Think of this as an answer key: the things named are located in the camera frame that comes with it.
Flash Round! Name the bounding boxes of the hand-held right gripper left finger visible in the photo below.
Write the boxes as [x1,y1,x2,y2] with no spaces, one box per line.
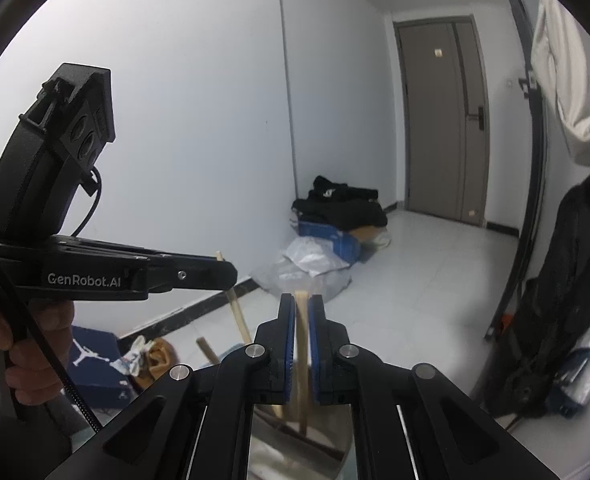
[45,294,296,480]

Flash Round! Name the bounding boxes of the black door lock handle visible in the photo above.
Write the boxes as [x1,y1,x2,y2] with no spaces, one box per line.
[465,106,487,132]

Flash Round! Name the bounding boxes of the black sliding door frame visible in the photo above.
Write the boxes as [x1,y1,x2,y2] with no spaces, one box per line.
[485,0,548,341]

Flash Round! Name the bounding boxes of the white plastic bag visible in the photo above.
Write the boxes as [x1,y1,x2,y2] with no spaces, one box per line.
[281,236,351,277]

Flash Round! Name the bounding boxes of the brown shoes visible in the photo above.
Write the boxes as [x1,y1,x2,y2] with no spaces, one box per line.
[145,338,176,386]

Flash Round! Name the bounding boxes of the grey-brown entrance door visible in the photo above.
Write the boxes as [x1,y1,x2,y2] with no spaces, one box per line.
[394,15,491,226]

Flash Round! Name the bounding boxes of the white utensil holder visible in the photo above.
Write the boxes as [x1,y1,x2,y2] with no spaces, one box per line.
[247,402,358,480]

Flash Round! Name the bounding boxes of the grey plastic bag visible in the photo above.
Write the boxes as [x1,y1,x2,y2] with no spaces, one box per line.
[250,260,352,303]

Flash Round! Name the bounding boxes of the black backpack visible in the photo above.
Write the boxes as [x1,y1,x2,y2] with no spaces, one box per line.
[482,167,590,418]

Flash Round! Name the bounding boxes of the wooden chopstick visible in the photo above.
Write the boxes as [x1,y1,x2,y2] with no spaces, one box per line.
[295,290,310,436]
[215,251,253,343]

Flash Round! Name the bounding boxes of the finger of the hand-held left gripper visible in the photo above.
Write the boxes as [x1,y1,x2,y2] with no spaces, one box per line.
[147,250,224,263]
[145,259,239,297]

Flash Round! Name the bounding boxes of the white shoulder bag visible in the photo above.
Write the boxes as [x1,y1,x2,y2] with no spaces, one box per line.
[530,0,590,168]

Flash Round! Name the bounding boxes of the blue cardboard box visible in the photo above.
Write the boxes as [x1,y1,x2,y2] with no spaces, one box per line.
[295,217,361,263]

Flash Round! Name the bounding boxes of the black clothes pile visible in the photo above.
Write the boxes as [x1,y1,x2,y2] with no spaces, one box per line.
[291,176,388,228]

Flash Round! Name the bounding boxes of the dark blue shoe box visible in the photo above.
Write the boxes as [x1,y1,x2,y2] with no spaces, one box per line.
[70,325,136,408]

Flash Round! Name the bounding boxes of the brown cardboard box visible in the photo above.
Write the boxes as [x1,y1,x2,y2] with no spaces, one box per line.
[350,225,392,263]

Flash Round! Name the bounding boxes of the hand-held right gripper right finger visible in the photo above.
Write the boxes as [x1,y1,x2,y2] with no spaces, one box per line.
[307,294,558,480]

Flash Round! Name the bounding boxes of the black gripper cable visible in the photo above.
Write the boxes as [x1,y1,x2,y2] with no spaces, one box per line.
[0,235,104,434]

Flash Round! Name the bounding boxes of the person's left hand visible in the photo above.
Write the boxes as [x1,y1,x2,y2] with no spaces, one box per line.
[0,290,76,411]

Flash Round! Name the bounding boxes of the white crumpled cloth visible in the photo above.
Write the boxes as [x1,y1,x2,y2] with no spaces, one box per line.
[116,338,148,376]

